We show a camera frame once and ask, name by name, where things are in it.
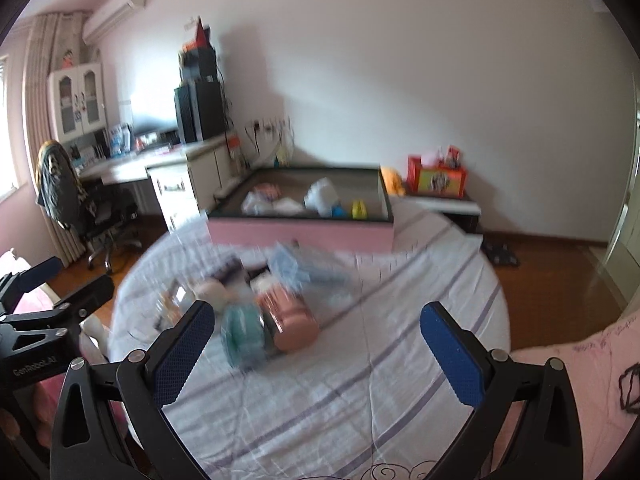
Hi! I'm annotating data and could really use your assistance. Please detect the orange plush toy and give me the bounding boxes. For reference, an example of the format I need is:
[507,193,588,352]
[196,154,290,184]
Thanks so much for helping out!
[381,166,407,197]

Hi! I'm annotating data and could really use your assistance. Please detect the beige curtain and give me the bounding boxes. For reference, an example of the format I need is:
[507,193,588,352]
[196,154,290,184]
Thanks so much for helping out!
[22,10,88,266]

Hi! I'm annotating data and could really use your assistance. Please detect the white air conditioner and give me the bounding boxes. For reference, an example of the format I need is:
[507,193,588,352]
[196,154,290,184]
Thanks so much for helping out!
[81,0,149,45]

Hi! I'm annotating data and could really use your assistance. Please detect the doll figurine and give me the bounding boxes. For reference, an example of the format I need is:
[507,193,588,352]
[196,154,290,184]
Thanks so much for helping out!
[192,280,236,311]

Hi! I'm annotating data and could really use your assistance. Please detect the snack bag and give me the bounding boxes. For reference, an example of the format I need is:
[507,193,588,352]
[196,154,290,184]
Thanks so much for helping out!
[274,137,295,168]

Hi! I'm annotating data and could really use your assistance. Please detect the dark printed jacket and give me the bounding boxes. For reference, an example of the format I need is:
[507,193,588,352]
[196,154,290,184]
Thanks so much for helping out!
[36,141,83,231]

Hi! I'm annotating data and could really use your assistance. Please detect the white wardrobe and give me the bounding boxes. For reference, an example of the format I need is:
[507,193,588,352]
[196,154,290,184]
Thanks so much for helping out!
[597,60,640,306]

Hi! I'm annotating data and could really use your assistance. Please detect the pink blanket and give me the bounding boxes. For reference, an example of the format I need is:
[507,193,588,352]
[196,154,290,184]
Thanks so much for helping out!
[25,287,126,441]

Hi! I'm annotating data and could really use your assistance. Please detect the black office chair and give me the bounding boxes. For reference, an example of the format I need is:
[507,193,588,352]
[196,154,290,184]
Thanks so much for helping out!
[70,180,146,275]

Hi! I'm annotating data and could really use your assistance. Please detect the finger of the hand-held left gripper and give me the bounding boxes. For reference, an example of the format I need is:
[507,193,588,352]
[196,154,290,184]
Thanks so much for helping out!
[0,274,115,336]
[0,256,63,313]

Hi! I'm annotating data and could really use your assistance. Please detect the wall power outlets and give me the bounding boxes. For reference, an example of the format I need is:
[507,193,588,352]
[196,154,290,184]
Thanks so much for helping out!
[249,116,292,133]

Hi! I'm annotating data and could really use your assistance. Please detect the window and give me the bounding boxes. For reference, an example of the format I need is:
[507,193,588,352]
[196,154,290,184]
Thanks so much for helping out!
[0,55,16,196]

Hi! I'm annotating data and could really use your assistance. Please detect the white glass-door cabinet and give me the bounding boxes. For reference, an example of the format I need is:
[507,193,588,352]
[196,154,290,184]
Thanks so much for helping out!
[46,62,108,145]

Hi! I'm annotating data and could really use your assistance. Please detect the white bed frame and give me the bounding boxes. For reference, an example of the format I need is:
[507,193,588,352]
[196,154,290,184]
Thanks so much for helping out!
[0,247,112,358]

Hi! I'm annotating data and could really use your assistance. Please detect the rose gold bottle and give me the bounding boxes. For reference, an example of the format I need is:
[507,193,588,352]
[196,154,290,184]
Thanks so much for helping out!
[252,285,321,353]

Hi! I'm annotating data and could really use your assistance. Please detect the red paper bag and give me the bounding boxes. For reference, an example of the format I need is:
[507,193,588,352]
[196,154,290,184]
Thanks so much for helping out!
[182,16,212,50]

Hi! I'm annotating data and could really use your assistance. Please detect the pink storage box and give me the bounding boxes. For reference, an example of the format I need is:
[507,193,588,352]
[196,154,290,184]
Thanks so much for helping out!
[206,164,396,256]

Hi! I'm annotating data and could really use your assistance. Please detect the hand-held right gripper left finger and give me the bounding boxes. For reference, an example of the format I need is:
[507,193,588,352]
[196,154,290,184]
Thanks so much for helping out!
[49,300,216,480]

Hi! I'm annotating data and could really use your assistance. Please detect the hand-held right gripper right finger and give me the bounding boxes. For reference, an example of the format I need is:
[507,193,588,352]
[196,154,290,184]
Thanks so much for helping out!
[420,301,586,480]

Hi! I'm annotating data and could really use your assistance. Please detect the black speaker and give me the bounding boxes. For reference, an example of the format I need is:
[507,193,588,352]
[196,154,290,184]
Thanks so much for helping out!
[180,45,218,83]

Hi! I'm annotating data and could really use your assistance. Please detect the white desk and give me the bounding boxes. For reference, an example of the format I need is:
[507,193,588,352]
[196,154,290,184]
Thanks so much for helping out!
[75,132,241,233]

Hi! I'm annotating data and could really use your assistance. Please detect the black power cable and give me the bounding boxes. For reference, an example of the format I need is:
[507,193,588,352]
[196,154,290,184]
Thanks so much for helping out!
[244,121,266,156]

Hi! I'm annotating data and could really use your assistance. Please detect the black computer tower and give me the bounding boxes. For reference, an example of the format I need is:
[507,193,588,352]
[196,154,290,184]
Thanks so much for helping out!
[174,80,226,145]

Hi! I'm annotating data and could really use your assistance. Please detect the black slipper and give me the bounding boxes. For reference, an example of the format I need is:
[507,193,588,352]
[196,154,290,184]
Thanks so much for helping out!
[481,241,521,267]

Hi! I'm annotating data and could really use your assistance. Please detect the red-capped bottle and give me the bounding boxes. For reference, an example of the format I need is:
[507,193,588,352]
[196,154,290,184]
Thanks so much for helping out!
[227,132,246,171]

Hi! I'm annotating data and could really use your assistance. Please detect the light blue plastic packet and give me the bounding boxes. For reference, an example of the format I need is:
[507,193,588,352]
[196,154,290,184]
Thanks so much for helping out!
[267,242,351,291]

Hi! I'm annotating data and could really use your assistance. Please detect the blue white box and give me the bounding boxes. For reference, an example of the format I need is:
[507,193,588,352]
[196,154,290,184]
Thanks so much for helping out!
[109,124,132,153]

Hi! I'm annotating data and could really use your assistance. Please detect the red printed box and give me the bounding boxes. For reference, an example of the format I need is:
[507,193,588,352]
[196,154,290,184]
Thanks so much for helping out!
[406,155,468,198]

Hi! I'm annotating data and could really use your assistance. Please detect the pink printed cloth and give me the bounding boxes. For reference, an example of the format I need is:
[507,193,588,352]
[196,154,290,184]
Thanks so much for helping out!
[492,310,640,480]

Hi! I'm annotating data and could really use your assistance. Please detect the low black white table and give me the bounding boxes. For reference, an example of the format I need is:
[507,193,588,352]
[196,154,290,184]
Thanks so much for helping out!
[402,192,483,235]

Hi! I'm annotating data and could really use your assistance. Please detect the striped white quilt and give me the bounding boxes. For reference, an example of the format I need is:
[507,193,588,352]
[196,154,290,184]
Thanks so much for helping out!
[107,205,512,480]

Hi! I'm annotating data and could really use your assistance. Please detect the teal jar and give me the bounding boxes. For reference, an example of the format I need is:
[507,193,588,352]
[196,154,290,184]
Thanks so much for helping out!
[220,304,273,368]

